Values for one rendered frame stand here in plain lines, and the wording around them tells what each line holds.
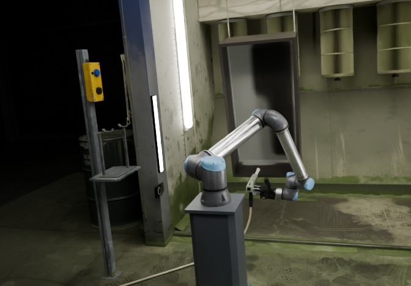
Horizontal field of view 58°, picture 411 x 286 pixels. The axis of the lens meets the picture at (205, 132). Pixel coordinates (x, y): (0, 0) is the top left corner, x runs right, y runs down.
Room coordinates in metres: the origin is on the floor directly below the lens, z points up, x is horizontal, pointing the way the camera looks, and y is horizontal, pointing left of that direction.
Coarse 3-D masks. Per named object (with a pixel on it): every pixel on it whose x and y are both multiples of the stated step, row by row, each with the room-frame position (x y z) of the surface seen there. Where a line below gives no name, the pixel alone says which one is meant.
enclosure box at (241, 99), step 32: (288, 32) 3.16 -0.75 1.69; (224, 64) 3.22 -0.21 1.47; (256, 64) 3.35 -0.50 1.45; (288, 64) 3.27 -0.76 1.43; (224, 96) 3.13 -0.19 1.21; (256, 96) 3.41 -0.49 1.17; (288, 96) 3.33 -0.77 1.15; (288, 128) 3.40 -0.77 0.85; (256, 160) 3.55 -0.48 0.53; (288, 160) 3.46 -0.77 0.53
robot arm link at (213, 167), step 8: (208, 160) 2.17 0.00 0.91; (216, 160) 2.16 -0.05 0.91; (200, 168) 2.19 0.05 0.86; (208, 168) 2.12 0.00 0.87; (216, 168) 2.12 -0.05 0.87; (224, 168) 2.16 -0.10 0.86; (200, 176) 2.19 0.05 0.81; (208, 176) 2.12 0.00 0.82; (216, 176) 2.12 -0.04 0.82; (224, 176) 2.15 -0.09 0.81; (208, 184) 2.13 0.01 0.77; (216, 184) 2.12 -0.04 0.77; (224, 184) 2.15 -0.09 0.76
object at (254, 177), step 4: (256, 172) 3.05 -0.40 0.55; (252, 176) 2.93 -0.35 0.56; (256, 176) 2.93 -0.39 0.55; (252, 180) 2.83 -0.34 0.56; (256, 180) 2.91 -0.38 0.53; (248, 184) 2.74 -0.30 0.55; (252, 184) 2.75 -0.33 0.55; (252, 188) 2.70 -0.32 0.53; (252, 196) 2.80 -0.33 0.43; (252, 200) 2.80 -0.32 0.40; (252, 204) 2.81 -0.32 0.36
